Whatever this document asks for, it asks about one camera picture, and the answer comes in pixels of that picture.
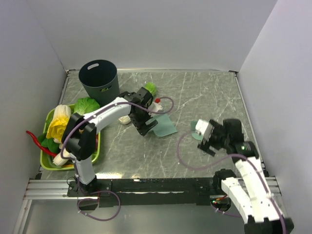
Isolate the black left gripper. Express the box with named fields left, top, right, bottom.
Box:
left=129, top=105, right=158, bottom=136

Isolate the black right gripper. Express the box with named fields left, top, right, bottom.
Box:
left=197, top=118, right=229, bottom=156

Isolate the long green napa cabbage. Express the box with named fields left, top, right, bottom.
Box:
left=118, top=82, right=157, bottom=125

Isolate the teal dustpan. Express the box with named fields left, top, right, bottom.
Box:
left=151, top=114, right=177, bottom=137

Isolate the teal hand brush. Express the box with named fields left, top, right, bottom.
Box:
left=191, top=120, right=203, bottom=141

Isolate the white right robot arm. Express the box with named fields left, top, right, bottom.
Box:
left=195, top=119, right=294, bottom=234

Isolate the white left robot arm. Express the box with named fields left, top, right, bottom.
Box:
left=62, top=87, right=157, bottom=196

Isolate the green leafy lettuce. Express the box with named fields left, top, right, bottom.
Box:
left=74, top=97, right=100, bottom=116

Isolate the dark grey waste bin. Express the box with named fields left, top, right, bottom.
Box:
left=78, top=59, right=120, bottom=106

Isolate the yellow white cabbage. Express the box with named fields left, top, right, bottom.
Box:
left=46, top=105, right=71, bottom=141

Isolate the green vegetable basket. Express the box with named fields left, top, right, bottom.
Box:
left=40, top=109, right=101, bottom=171

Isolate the red chili pepper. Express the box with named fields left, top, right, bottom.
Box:
left=26, top=131, right=57, bottom=157

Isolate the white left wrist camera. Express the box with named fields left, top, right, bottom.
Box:
left=148, top=98, right=163, bottom=115

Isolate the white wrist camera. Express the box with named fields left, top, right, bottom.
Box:
left=195, top=119, right=214, bottom=140
left=148, top=98, right=163, bottom=115

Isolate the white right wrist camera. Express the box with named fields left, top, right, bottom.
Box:
left=195, top=119, right=214, bottom=140

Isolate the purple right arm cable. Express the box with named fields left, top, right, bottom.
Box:
left=176, top=133, right=290, bottom=234

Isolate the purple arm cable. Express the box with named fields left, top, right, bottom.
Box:
left=176, top=133, right=290, bottom=234
left=59, top=97, right=175, bottom=222

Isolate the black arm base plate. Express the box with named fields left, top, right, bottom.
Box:
left=67, top=177, right=225, bottom=208

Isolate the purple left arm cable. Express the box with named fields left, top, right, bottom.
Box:
left=59, top=97, right=175, bottom=222

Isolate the aluminium rail frame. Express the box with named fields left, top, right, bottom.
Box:
left=23, top=176, right=282, bottom=200

